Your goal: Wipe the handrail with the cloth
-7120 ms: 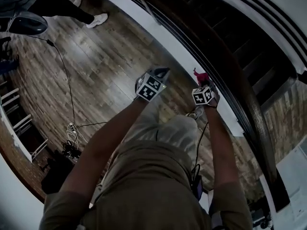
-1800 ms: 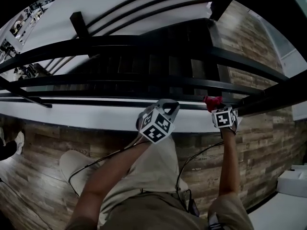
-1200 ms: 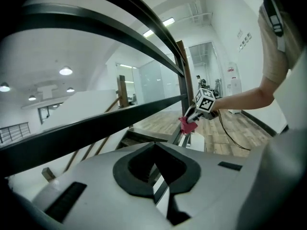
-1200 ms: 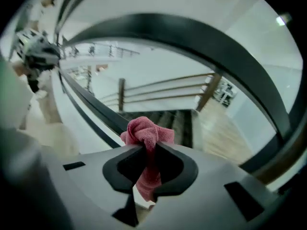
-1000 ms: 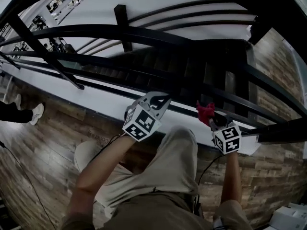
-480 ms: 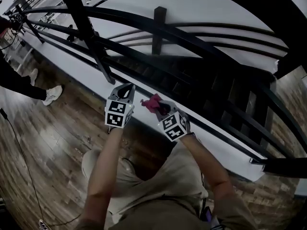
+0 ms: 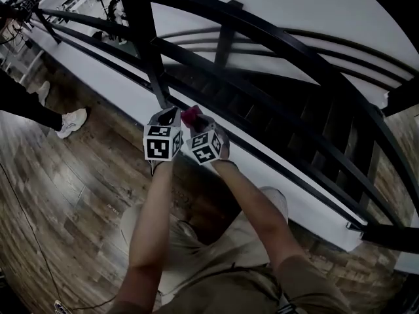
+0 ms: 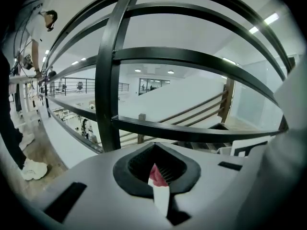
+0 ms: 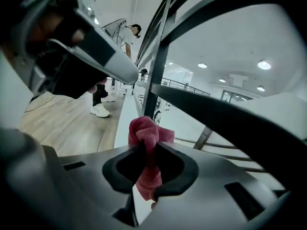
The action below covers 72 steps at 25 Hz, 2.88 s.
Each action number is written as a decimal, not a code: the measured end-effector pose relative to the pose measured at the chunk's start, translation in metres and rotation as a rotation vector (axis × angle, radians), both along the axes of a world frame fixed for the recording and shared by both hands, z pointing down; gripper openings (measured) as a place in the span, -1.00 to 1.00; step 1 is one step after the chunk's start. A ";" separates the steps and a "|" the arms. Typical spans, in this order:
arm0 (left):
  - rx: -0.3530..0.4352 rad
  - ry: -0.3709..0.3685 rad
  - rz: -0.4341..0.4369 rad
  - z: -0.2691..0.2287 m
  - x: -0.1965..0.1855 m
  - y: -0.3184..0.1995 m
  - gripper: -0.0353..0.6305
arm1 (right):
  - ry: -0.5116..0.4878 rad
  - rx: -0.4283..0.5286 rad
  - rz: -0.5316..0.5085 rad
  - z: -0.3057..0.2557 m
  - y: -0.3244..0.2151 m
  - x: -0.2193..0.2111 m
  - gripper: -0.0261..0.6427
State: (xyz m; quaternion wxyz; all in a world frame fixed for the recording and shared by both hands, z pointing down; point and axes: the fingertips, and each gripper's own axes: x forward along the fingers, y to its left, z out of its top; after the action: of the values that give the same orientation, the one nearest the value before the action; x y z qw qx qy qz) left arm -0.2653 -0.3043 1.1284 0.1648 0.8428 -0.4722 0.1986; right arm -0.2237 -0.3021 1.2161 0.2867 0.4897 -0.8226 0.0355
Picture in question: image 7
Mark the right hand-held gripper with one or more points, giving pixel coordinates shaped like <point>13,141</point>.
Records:
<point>204,147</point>

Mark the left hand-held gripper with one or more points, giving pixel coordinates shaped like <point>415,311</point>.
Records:
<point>162,142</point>

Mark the pink cloth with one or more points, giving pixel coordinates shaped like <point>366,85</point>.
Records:
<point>190,114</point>

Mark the dark wooden handrail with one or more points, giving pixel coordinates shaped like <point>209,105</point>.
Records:
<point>262,77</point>

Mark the person's left forearm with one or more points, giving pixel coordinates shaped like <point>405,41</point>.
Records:
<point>147,227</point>

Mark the person's right forearm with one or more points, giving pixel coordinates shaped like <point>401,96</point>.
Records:
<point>255,208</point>

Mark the person's right hand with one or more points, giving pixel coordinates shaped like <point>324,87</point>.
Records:
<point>224,142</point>

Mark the dark wooden staircase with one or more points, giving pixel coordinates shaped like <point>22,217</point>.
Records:
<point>294,123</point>

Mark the person's light trousers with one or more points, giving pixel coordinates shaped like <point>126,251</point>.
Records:
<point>216,247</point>

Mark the dark wooden stair banister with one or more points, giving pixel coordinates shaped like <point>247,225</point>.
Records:
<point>360,64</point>

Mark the person's olive shirt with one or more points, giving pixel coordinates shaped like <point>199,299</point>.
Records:
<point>294,286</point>

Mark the white power strip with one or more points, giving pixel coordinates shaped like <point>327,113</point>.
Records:
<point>61,307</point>

